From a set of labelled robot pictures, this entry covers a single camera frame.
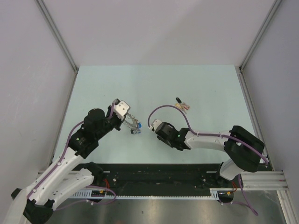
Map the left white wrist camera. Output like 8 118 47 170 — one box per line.
114 100 131 120

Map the slotted cable duct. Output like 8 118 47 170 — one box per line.
74 188 228 200

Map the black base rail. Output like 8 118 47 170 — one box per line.
67 163 243 196

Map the yellow tag key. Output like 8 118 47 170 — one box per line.
175 103 187 114

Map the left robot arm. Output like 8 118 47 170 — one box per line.
4 101 130 224

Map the aluminium frame post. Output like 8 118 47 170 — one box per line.
238 0 284 72
34 0 78 74

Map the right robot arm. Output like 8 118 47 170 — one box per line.
150 119 265 187

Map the left aluminium frame post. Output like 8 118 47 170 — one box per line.
34 0 78 74

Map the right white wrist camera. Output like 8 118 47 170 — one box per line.
149 119 162 132

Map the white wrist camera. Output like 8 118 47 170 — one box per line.
114 100 131 120
149 119 162 132

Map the right aluminium frame post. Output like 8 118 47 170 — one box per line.
238 0 284 72

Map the red tag key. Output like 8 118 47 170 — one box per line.
183 103 190 110

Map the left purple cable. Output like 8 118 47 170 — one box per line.
27 98 117 212

